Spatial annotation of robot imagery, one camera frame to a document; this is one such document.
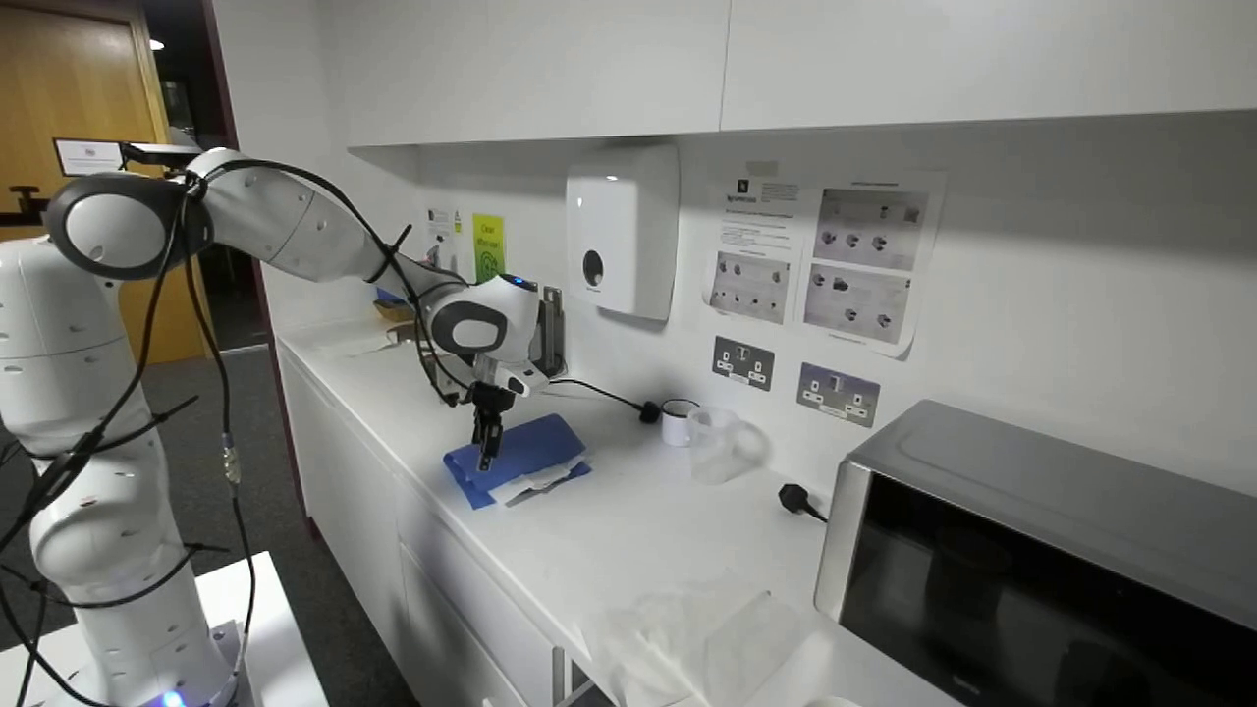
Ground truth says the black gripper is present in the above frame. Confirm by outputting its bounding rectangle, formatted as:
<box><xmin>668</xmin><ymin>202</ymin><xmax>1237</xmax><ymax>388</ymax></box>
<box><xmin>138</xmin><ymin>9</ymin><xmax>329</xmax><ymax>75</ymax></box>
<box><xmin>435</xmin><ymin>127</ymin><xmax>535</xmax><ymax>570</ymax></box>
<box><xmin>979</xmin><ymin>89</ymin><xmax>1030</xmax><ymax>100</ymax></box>
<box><xmin>467</xmin><ymin>380</ymin><xmax>515</xmax><ymax>466</ymax></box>

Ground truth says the blue towel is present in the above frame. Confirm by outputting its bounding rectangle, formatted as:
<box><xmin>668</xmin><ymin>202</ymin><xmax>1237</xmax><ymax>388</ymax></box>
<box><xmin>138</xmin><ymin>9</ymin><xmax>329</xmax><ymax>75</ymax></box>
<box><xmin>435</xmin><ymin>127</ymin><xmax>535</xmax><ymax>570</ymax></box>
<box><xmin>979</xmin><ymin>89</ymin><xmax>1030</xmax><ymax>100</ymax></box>
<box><xmin>443</xmin><ymin>411</ymin><xmax>591</xmax><ymax>508</ymax></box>

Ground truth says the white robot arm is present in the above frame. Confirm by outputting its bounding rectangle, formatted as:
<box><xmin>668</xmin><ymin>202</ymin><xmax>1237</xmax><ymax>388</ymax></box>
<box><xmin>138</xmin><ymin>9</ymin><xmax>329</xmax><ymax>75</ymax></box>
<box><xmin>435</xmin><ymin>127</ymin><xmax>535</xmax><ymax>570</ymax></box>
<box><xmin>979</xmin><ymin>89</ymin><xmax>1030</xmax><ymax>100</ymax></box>
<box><xmin>0</xmin><ymin>151</ymin><xmax>550</xmax><ymax>707</ymax></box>

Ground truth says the white robot base table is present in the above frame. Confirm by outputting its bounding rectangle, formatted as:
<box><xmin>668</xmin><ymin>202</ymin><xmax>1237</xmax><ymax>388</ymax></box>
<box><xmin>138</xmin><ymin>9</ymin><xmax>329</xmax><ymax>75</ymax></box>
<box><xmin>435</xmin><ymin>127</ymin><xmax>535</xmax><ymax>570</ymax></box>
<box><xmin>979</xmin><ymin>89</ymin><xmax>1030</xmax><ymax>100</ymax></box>
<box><xmin>0</xmin><ymin>549</ymin><xmax>329</xmax><ymax>707</ymax></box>

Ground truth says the black coffee machine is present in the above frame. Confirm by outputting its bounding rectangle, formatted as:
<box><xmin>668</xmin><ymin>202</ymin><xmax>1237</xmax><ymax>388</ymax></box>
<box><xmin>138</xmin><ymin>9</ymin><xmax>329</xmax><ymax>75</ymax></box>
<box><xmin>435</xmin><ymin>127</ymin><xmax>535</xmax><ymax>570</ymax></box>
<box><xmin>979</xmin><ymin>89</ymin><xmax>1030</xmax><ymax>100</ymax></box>
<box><xmin>535</xmin><ymin>287</ymin><xmax>567</xmax><ymax>377</ymax></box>

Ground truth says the white paper poster left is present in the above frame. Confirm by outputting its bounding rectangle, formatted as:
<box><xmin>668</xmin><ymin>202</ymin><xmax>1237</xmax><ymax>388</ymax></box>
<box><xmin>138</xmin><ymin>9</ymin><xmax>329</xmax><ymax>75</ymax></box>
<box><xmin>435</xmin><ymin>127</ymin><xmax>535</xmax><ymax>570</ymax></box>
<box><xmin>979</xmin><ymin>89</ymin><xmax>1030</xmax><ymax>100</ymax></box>
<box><xmin>430</xmin><ymin>207</ymin><xmax>461</xmax><ymax>274</ymax></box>

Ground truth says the white soap dispenser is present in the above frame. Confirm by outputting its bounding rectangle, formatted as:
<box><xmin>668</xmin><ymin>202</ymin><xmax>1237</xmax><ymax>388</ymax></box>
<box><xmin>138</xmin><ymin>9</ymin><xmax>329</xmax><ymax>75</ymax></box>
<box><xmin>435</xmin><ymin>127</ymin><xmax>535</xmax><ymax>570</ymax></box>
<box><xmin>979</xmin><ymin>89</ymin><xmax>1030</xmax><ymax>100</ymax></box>
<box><xmin>567</xmin><ymin>152</ymin><xmax>680</xmax><ymax>321</ymax></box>

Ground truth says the clear plastic container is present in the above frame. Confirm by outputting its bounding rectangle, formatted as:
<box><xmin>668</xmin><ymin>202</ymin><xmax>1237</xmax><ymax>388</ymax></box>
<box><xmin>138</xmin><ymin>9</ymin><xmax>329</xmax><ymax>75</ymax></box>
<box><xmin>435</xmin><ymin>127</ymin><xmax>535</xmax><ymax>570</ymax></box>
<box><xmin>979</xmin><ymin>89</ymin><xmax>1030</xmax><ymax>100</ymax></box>
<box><xmin>659</xmin><ymin>400</ymin><xmax>772</xmax><ymax>483</ymax></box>

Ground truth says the black plug near microwave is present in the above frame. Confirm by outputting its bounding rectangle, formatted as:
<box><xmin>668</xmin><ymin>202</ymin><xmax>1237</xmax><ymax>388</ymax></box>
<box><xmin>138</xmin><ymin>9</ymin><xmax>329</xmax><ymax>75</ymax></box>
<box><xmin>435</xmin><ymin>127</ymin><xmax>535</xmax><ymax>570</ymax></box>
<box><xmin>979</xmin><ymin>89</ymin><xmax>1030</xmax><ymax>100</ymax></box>
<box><xmin>778</xmin><ymin>483</ymin><xmax>828</xmax><ymax>523</ymax></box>

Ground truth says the clear plastic bag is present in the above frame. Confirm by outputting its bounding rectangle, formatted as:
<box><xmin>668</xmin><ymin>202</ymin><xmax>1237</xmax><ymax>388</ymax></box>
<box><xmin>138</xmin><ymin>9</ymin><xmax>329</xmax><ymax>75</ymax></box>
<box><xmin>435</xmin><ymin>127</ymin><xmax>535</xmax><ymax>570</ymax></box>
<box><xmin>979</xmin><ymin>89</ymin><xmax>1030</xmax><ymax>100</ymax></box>
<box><xmin>581</xmin><ymin>584</ymin><xmax>804</xmax><ymax>707</ymax></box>

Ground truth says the white upper cabinet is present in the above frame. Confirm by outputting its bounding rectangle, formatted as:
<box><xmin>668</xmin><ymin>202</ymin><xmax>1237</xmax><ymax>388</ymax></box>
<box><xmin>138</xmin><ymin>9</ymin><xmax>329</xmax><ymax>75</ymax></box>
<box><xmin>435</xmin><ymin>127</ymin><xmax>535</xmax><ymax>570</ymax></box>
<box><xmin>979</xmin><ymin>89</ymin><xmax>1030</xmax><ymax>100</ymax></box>
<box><xmin>315</xmin><ymin>0</ymin><xmax>1257</xmax><ymax>146</ymax></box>

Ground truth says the white instruction poster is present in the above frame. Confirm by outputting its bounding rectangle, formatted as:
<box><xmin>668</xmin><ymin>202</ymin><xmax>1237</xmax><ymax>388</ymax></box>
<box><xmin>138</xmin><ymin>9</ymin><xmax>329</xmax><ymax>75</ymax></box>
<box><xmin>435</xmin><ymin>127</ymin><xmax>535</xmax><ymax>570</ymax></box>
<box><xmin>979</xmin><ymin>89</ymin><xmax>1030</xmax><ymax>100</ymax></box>
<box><xmin>705</xmin><ymin>163</ymin><xmax>945</xmax><ymax>358</ymax></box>

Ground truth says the silver microwave oven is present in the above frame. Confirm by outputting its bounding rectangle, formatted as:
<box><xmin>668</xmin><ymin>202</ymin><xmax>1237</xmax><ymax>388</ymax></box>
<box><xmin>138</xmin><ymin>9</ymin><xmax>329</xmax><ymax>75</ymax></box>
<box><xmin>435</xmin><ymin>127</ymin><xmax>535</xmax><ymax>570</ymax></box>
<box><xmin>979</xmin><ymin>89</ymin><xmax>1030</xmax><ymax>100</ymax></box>
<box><xmin>814</xmin><ymin>400</ymin><xmax>1257</xmax><ymax>707</ymax></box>

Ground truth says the wooden door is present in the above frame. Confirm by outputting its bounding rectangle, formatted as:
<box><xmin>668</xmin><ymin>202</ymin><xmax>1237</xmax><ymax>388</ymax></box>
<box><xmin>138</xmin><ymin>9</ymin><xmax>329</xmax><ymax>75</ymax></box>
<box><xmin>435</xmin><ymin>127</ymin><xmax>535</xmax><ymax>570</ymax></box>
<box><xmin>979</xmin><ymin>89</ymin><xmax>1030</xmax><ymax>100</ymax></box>
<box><xmin>0</xmin><ymin>0</ymin><xmax>209</xmax><ymax>364</ymax></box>

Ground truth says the black power cable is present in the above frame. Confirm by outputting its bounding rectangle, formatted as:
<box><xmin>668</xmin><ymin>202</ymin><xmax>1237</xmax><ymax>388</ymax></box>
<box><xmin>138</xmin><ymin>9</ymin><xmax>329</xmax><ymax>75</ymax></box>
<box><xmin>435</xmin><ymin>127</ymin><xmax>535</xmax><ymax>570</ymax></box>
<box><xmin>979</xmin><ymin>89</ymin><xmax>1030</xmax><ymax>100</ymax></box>
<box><xmin>545</xmin><ymin>373</ymin><xmax>668</xmax><ymax>427</ymax></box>

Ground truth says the yellow green wall sticker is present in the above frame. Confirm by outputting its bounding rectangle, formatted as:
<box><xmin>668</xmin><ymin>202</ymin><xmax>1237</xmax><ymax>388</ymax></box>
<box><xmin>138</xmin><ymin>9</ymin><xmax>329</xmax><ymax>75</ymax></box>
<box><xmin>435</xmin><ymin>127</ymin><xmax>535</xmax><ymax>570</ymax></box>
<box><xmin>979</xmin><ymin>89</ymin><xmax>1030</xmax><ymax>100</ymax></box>
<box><xmin>472</xmin><ymin>211</ymin><xmax>506</xmax><ymax>283</ymax></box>

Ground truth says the wall socket left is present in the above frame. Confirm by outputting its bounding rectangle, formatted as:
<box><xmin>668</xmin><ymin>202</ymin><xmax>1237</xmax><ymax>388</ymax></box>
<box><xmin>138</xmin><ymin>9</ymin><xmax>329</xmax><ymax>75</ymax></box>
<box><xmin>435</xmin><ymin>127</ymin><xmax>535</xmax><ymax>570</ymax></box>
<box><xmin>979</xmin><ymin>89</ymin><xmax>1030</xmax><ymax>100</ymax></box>
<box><xmin>713</xmin><ymin>339</ymin><xmax>776</xmax><ymax>393</ymax></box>

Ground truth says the wall socket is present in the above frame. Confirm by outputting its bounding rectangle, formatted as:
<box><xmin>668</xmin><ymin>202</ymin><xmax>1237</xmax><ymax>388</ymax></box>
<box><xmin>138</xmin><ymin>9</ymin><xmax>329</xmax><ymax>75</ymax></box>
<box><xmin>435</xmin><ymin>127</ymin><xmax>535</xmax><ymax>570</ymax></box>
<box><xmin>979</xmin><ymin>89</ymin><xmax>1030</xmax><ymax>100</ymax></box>
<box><xmin>798</xmin><ymin>363</ymin><xmax>882</xmax><ymax>427</ymax></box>
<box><xmin>713</xmin><ymin>339</ymin><xmax>776</xmax><ymax>393</ymax></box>

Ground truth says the wall socket right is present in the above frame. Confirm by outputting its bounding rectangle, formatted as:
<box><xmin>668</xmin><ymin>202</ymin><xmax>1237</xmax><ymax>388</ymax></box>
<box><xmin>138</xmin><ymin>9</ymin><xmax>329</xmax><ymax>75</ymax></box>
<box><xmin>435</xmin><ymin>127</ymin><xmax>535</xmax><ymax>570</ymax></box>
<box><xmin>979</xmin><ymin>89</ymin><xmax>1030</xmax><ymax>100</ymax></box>
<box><xmin>798</xmin><ymin>363</ymin><xmax>882</xmax><ymax>427</ymax></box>

